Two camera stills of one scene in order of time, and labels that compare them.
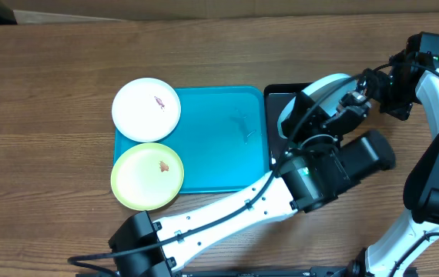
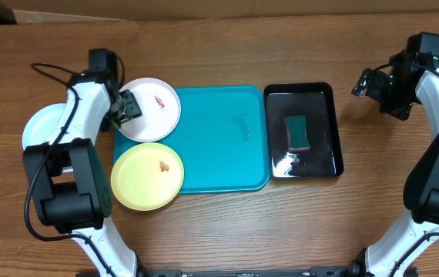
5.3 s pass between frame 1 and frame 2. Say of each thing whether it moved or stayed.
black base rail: stayed
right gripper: stayed
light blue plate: moved
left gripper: moved
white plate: stayed
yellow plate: stayed
